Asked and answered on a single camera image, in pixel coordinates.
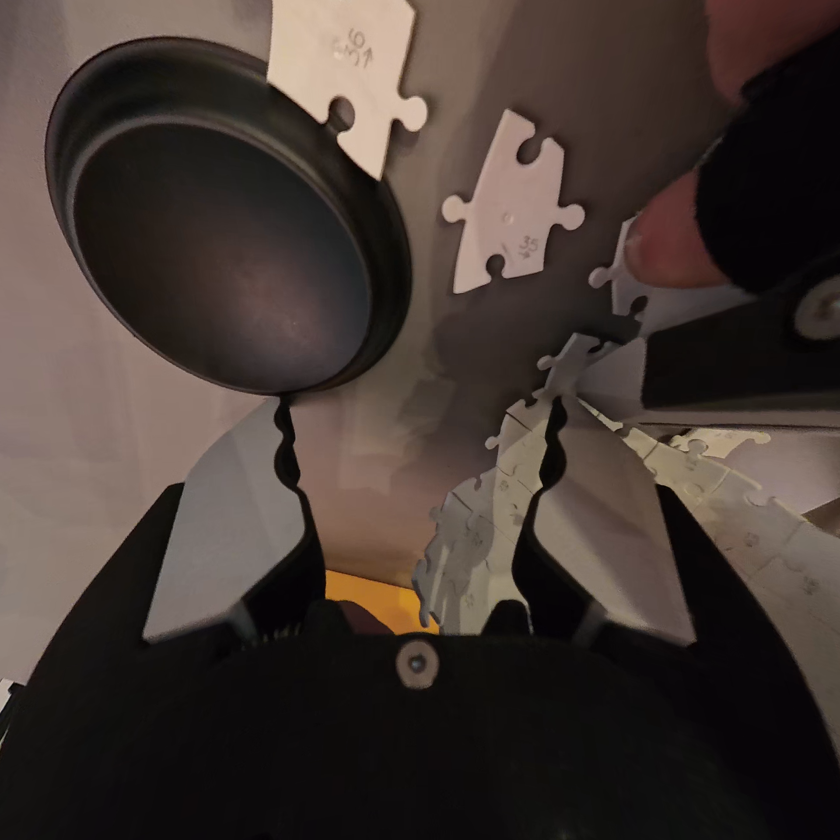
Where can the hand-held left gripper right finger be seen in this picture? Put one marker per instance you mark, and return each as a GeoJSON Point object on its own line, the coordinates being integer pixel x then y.
{"type": "Point", "coordinates": [604, 525]}

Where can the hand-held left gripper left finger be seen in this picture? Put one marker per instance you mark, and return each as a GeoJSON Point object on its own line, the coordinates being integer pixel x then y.
{"type": "Point", "coordinates": [223, 525]}

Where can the partly built puzzle ball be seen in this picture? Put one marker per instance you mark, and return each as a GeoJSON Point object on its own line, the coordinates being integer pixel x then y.
{"type": "Point", "coordinates": [715, 485]}

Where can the white puzzle piece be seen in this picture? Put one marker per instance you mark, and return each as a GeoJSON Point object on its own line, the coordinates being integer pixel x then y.
{"type": "Point", "coordinates": [622, 292]}
{"type": "Point", "coordinates": [341, 59]}
{"type": "Point", "coordinates": [508, 197]}

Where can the black round ball stand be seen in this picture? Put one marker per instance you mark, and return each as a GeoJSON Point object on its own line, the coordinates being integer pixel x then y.
{"type": "Point", "coordinates": [216, 262]}

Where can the person's right hand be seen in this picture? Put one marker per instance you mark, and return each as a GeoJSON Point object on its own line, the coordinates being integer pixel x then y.
{"type": "Point", "coordinates": [774, 26]}

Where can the yellow plastic bin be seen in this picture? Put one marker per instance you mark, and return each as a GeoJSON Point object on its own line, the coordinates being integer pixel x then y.
{"type": "Point", "coordinates": [367, 587]}

